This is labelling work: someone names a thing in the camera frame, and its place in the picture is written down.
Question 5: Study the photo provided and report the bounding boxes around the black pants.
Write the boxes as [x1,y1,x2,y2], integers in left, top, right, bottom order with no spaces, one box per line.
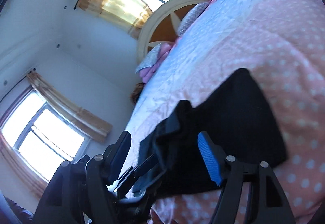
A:
[138,68,288,198]

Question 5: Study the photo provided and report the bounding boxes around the person's left forearm dark sleeve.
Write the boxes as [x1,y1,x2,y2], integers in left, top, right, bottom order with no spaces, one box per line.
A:
[1,195,34,223]

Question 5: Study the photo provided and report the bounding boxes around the beige curtain side right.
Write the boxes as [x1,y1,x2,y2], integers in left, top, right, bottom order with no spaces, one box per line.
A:
[26,71,112,143]

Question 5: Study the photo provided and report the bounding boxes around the beige curtain side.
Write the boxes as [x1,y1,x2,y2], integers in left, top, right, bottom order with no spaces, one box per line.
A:
[1,133,48,199]
[26,71,112,143]

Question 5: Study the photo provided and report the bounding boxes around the brown plush toy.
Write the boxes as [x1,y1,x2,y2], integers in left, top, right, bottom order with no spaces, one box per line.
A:
[130,83,145,105]

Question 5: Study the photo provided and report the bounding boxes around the side window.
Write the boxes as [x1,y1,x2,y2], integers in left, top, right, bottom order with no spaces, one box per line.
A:
[1,90,90,181]

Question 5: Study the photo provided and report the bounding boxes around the beige curtain side left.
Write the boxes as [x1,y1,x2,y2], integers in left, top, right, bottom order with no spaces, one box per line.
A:
[1,133,48,199]

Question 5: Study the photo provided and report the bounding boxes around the grey patterned pillow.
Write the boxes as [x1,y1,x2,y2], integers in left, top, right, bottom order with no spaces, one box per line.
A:
[135,43,162,73]

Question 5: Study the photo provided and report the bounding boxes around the folded pink blanket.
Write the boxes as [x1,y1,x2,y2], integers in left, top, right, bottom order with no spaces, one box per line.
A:
[138,42,173,84]

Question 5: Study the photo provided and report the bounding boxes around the cream wooden headboard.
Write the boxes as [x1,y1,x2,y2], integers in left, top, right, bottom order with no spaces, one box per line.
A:
[137,0,211,63]

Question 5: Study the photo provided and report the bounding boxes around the pink polka dot bedspread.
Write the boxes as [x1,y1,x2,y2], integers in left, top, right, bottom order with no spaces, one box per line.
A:
[119,0,324,223]

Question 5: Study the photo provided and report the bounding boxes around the striped pillow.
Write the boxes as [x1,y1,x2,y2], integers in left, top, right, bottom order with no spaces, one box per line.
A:
[177,1,209,36]

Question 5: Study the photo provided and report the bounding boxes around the yellow curtain by headboard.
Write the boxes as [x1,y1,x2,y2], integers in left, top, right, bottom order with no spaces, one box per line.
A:
[77,0,153,39]

